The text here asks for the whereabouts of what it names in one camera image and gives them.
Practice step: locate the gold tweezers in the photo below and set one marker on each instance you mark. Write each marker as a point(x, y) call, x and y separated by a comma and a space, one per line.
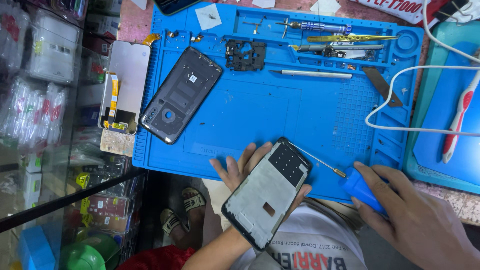
point(345, 38)

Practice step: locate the white printed t-shirt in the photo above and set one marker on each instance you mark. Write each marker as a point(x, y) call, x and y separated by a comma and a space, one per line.
point(318, 232)

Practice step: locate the silver metal pick tool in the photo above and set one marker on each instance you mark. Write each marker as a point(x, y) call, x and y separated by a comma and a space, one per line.
point(318, 74)

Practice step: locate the white paper scrap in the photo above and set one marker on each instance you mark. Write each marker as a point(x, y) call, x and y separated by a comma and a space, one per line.
point(139, 3)
point(325, 5)
point(263, 3)

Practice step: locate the black inner phone plate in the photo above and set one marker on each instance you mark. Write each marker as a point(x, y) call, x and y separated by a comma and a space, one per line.
point(234, 62)

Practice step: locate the red shorts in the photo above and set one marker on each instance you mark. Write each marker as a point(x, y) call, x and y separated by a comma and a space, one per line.
point(157, 258)

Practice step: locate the black binder clip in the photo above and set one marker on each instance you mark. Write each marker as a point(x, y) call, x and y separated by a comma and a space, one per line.
point(450, 9)

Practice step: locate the phone display with orange flex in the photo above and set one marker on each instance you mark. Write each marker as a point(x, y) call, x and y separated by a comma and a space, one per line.
point(127, 67)

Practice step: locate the striped sandal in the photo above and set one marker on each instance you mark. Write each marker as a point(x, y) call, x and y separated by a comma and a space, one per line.
point(194, 200)
point(173, 222)

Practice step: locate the white paper square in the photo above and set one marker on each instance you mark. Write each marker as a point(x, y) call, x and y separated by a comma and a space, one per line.
point(208, 17)

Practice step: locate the beige cork board piece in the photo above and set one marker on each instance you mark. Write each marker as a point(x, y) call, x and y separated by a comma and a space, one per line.
point(116, 144)

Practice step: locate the black phone frame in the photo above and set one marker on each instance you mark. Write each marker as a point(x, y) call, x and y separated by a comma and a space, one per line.
point(262, 195)

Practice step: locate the black phone back cover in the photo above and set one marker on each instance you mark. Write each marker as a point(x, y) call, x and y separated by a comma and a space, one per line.
point(180, 93)

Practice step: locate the person's right hand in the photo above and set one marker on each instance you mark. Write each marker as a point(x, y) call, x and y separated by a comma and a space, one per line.
point(423, 221)

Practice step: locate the glass cabinet with phone accessories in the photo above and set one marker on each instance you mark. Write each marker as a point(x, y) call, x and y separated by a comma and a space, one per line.
point(48, 93)

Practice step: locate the grey metal hand tool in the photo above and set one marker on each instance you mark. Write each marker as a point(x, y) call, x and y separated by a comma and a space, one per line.
point(337, 47)

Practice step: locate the small metal flex part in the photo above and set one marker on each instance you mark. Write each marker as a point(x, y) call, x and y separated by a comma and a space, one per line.
point(255, 26)

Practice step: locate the dark smartphone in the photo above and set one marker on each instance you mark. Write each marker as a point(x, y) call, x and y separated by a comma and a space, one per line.
point(172, 5)

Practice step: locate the small orange flex connector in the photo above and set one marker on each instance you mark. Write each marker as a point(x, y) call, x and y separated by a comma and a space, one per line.
point(197, 38)
point(173, 34)

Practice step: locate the person's left hand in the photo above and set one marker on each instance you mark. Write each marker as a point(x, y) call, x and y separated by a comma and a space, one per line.
point(234, 176)

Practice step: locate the brown metal scraper blade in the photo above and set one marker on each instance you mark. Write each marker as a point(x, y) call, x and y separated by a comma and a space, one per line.
point(378, 84)

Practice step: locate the red white toothbrush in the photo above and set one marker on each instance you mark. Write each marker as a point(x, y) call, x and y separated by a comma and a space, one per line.
point(455, 123)

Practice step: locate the teal work mat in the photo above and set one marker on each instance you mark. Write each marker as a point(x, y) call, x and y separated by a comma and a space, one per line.
point(438, 157)

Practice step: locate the white glue box red print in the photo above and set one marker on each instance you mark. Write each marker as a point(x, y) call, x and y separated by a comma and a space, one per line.
point(393, 7)

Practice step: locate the blue silicone repair mat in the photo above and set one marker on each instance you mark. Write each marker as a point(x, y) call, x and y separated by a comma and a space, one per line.
point(262, 112)

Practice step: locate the blue silver precision screwdriver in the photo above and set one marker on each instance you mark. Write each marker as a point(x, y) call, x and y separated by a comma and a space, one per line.
point(322, 27)

